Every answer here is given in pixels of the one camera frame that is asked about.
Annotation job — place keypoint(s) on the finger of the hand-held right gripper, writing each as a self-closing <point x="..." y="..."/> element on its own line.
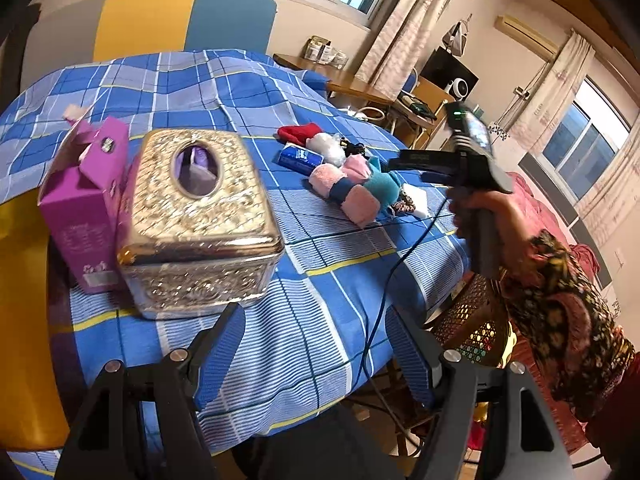
<point x="420" y="161"/>
<point x="442" y="178"/>

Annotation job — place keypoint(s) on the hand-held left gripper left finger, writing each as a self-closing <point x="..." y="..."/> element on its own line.
<point x="220" y="355"/>

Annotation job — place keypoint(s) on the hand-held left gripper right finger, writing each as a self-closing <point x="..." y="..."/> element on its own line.
<point x="410" y="360"/>

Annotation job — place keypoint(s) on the teal sock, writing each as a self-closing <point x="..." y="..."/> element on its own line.
<point x="382" y="187"/>

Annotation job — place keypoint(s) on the pink satin scrunchie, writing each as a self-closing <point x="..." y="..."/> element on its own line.
<point x="401" y="207"/>

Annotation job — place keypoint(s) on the pink sock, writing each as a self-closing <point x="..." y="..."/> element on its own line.
<point x="356" y="167"/>

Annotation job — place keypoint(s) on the pink sock roll navy band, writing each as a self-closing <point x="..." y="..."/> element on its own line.
<point x="360" y="207"/>

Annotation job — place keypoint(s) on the white item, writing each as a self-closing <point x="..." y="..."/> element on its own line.
<point x="325" y="146"/>

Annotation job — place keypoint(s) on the blue tissue pack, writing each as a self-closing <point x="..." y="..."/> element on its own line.
<point x="300" y="158"/>

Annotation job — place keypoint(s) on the golden tray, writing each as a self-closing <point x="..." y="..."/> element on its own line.
<point x="25" y="335"/>

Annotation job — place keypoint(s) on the person's right forearm floral sleeve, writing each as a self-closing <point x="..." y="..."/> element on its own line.
<point x="565" y="320"/>

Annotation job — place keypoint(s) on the person's right hand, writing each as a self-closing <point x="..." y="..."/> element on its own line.
<point x="505" y="225"/>

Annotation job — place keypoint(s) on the wooden chair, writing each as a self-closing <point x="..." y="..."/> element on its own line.
<point x="425" y="100"/>

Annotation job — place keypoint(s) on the brown wicker basket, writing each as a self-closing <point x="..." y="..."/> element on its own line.
<point x="470" y="320"/>

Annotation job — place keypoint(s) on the pink bedding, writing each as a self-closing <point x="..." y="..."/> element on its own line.
<point x="545" y="215"/>

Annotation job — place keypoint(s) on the white round fan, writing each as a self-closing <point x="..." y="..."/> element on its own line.
<point x="461" y="88"/>

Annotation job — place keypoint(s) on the black monitor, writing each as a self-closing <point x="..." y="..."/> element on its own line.
<point x="442" y="67"/>

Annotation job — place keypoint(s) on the blue plaid bedsheet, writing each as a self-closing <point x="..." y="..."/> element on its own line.
<point x="310" y="310"/>

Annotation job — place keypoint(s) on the pink patterned curtain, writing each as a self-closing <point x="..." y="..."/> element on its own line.
<point x="550" y="95"/>
<point x="400" y="35"/>

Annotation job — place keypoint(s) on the sliding window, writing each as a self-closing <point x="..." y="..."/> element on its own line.
<point x="585" y="145"/>

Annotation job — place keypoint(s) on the wooden desk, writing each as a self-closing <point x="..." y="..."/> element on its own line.
<point x="345" y="82"/>

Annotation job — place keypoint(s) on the red cloth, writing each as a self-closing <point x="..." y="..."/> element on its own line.
<point x="297" y="133"/>

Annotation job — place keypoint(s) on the garment steamer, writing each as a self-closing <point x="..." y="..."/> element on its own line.
<point x="457" y="37"/>

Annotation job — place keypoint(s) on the dark cloth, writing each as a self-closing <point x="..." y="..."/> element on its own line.
<point x="310" y="450"/>

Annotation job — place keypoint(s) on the small white container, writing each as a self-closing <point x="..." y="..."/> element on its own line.
<point x="337" y="57"/>
<point x="315" y="47"/>

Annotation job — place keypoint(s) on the purple cardboard box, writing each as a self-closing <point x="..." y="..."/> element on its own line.
<point x="75" y="210"/>

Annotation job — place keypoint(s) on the grey yellow blue headboard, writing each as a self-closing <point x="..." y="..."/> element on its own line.
<point x="150" y="20"/>

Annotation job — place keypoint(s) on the wall air conditioner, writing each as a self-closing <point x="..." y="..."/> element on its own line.
<point x="525" y="32"/>

